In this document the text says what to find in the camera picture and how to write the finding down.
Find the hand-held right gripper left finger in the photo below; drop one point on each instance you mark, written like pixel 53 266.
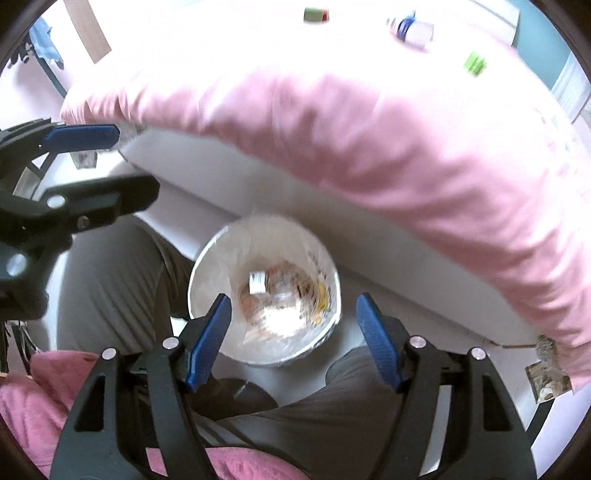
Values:
pixel 210 344

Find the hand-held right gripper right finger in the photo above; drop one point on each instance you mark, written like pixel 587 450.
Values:
pixel 378 344

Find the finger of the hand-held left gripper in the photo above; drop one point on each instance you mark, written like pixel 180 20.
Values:
pixel 101 196
pixel 83 137

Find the white round trash bin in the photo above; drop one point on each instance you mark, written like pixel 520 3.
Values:
pixel 217 258

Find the small white box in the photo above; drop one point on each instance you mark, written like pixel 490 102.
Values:
pixel 256 282

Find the person's left leg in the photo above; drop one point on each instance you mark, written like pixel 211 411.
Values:
pixel 111 286

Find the person's leg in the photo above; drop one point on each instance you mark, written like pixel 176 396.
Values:
pixel 111 286
pixel 323 415

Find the person's right leg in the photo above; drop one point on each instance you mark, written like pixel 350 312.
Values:
pixel 323 415

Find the blue cloth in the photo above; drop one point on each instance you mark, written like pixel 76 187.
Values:
pixel 44 44

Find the pink fleece garment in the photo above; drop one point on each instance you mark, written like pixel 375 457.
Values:
pixel 27 406

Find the beige wooden board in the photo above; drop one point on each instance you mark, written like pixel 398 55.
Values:
pixel 87 30

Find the bed with pink floral cover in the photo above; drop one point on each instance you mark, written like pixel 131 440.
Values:
pixel 369 129

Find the green and red small box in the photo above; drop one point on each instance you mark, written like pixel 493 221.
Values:
pixel 316 14

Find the bright green packet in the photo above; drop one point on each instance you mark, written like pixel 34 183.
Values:
pixel 475 63

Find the clear bottle with blue label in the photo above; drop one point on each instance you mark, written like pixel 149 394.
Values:
pixel 411 30

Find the white wooden bed frame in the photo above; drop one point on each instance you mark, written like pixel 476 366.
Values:
pixel 323 240

